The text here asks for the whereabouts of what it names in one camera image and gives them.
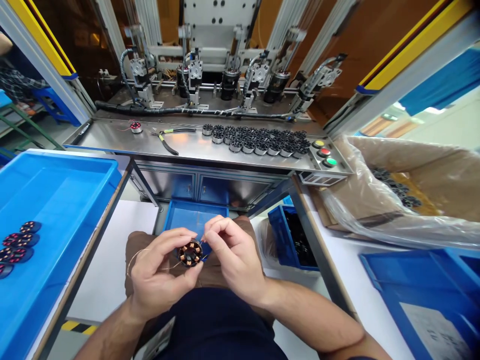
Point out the person's left hand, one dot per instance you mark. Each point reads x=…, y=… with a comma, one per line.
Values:
x=153, y=277

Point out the person's right hand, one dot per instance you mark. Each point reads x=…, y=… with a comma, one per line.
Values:
x=240, y=262

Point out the copper wound motor stator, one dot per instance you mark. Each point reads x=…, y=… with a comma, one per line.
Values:
x=190, y=255

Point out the clear bag round crate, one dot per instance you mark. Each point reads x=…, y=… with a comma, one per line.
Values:
x=265, y=243

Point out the blue plastic crate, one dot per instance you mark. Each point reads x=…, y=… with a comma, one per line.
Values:
x=277, y=240

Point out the heap of black parts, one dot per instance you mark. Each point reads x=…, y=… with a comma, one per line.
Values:
x=298, y=240

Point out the person's body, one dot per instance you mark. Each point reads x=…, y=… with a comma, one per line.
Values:
x=217, y=326

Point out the small blue plastic tray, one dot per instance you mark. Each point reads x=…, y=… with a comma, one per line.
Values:
x=189, y=217

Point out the steel cabinet with blue doors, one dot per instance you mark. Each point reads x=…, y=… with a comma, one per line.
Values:
x=210, y=185

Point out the large blue plastic tray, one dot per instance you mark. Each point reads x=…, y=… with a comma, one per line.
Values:
x=56, y=232

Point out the group of empty silver stators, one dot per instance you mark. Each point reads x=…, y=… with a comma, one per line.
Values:
x=258, y=140

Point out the green push button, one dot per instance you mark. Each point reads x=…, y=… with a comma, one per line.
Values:
x=330, y=162

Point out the row of red wound stators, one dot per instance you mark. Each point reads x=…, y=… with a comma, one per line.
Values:
x=20, y=245

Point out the red push button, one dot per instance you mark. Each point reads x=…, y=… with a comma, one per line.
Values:
x=324, y=152

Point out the clear plastic liner bag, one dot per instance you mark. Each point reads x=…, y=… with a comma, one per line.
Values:
x=375, y=221

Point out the yellow push button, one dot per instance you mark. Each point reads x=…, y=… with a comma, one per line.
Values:
x=319, y=143

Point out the black marker pen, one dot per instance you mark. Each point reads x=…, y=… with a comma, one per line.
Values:
x=84, y=131

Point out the pile of black stator cores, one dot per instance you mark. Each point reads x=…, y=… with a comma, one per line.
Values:
x=395, y=187

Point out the blue bin with white label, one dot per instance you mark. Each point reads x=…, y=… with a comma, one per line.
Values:
x=420, y=300

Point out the coil winding machine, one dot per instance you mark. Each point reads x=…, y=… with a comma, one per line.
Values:
x=217, y=67

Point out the blue plastic stool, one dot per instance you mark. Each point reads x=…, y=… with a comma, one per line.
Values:
x=52, y=105

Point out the cardboard box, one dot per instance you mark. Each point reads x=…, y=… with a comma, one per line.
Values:
x=431, y=168

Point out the yellow safety light curtain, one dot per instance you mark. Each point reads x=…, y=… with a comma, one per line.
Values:
x=45, y=41
x=408, y=48

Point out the green metal frame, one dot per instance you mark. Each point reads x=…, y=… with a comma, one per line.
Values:
x=22, y=127

